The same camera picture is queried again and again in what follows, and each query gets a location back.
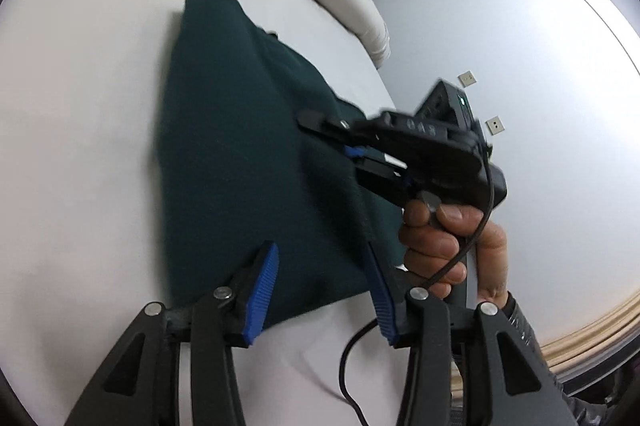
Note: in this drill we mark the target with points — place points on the person's right hand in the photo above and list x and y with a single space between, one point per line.
490 256

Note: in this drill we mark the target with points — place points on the beige wall socket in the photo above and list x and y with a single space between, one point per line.
495 125
466 78

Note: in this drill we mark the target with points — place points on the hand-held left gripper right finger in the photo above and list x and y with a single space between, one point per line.
380 296

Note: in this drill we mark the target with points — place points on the wooden baseboard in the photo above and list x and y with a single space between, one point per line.
590 336

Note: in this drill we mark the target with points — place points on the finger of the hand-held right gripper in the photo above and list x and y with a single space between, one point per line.
325 124
375 168

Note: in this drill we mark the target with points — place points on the bed with white sheet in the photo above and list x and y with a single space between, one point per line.
75 105

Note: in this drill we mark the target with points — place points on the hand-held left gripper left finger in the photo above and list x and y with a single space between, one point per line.
262 291

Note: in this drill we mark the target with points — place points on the dark green sweater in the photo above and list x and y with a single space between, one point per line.
240 130

